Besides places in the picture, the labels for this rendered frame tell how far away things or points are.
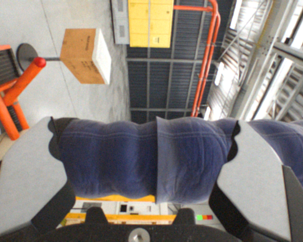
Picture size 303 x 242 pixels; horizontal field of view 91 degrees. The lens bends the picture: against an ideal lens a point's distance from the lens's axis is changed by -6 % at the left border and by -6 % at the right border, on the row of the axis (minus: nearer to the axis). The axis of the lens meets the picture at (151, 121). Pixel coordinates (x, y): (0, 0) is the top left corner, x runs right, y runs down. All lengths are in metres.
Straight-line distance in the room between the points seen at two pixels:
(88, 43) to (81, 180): 1.74
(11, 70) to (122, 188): 0.38
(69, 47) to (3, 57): 1.61
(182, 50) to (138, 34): 4.40
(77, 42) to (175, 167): 1.87
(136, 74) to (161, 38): 4.65
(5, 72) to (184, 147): 0.43
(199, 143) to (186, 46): 10.99
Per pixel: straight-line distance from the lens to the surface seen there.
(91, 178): 0.40
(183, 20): 10.99
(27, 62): 2.61
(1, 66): 0.47
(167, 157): 0.35
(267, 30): 5.78
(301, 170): 0.50
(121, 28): 7.75
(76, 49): 2.02
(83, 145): 0.39
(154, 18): 7.56
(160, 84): 12.05
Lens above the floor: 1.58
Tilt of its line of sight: 1 degrees up
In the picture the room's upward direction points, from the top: 91 degrees clockwise
